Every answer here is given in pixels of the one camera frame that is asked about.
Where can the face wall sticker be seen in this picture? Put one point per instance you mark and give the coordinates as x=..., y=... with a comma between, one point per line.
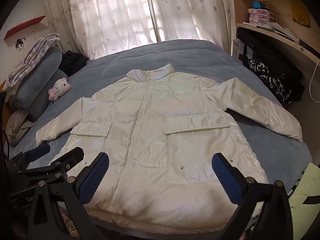
x=19, y=45

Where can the light green cushion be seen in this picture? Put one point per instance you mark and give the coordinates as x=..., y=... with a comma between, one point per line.
x=305, y=205

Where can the blue toy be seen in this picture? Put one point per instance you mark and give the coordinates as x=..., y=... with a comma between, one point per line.
x=257, y=5

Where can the beige pillow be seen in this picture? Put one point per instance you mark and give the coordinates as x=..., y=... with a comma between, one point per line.
x=17, y=127

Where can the purple floral blanket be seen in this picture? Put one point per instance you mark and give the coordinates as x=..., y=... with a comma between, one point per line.
x=37, y=50

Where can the white floral curtain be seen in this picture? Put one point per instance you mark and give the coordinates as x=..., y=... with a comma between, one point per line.
x=107, y=17
x=190, y=10

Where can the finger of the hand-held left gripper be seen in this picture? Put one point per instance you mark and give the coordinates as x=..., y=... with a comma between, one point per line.
x=67, y=156
x=37, y=151

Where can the white cardboard box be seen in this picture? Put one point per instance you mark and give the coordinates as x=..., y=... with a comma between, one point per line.
x=236, y=48

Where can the white shiny puffer jacket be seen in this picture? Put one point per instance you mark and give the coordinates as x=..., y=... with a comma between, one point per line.
x=150, y=130

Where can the white and pink cat plush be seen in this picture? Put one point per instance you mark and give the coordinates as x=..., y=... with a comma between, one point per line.
x=60, y=86

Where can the black and white patterned cloth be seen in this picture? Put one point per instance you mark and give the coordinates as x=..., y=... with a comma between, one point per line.
x=265, y=77

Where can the red wall shelf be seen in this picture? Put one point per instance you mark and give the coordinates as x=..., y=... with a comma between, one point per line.
x=25, y=26

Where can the stack of papers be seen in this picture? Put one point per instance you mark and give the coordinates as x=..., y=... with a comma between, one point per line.
x=282, y=30

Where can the pink drawer boxes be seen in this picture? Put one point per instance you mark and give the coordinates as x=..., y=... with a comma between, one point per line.
x=260, y=16

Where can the blue grey bed cover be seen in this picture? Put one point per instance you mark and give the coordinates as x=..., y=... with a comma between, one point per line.
x=187, y=55

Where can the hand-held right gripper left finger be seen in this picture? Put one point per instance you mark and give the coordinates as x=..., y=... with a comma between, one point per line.
x=93, y=180

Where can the black crumpled cloth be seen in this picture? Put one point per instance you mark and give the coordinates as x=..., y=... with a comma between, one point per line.
x=72, y=61

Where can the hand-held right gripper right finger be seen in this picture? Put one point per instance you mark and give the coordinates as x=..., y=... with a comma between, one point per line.
x=226, y=180

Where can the orange wooden headboard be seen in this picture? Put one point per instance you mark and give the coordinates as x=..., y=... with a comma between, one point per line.
x=2, y=86

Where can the grey folded blanket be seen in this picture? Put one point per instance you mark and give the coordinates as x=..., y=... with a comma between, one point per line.
x=37, y=80

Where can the yellow wall poster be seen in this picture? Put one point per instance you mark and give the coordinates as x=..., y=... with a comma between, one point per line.
x=301, y=15

